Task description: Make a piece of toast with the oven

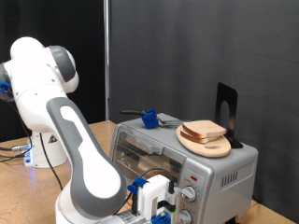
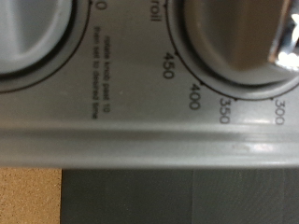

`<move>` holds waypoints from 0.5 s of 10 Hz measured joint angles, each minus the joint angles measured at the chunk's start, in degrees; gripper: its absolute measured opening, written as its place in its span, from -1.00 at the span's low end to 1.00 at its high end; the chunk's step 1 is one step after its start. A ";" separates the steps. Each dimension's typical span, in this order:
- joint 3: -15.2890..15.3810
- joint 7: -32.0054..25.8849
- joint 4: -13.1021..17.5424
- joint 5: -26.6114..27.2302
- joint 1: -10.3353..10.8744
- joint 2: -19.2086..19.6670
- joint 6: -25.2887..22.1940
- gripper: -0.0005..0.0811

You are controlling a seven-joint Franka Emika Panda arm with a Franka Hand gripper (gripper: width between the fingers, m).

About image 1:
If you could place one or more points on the white bread slice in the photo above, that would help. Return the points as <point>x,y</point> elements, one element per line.
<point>149,163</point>
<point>204,128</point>
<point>190,138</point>

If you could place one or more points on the metal stand pole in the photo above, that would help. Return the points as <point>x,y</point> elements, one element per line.
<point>107,62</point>

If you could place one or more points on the silver toaster oven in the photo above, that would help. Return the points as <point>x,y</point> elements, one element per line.
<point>224,174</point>

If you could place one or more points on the black metal bookend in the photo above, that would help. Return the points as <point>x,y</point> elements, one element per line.
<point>224,93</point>

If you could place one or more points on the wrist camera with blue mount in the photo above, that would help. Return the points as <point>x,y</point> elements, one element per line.
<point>162,217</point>

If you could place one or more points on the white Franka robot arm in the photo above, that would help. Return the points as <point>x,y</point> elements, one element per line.
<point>87,168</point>

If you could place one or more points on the metal spatula with blue block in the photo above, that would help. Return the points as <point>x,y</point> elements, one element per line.
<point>149,119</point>

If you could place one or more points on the silver oven knob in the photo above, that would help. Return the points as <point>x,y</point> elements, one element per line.
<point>186,217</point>
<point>189,193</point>

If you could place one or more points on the round wooden board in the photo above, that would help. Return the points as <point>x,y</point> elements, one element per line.
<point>211,150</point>

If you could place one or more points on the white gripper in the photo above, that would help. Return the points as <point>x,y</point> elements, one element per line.
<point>152,193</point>

